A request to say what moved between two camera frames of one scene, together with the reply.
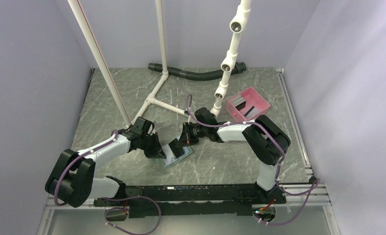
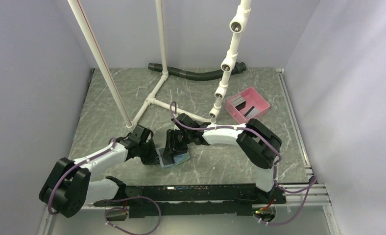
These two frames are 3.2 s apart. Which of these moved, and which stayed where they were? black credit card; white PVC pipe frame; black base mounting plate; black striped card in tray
Moved: black credit card
Stayed: black striped card in tray; white PVC pipe frame; black base mounting plate
